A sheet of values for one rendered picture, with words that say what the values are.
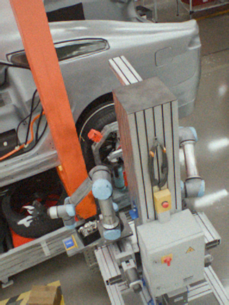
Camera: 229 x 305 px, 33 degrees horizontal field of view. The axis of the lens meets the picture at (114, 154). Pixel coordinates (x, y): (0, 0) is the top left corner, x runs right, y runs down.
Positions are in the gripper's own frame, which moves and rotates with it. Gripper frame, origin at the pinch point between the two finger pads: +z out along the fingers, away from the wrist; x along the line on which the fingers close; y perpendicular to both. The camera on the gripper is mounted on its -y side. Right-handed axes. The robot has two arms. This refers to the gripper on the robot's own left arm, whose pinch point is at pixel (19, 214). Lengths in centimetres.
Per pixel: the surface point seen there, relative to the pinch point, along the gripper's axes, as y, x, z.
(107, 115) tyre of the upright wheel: -8, 104, -61
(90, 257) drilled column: 93, 43, -28
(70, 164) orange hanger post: 1, 51, -30
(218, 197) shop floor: 110, 115, -158
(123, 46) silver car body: -59, 120, -83
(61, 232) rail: 77, 61, -5
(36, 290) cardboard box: 103, 24, 19
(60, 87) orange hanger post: -63, 45, -38
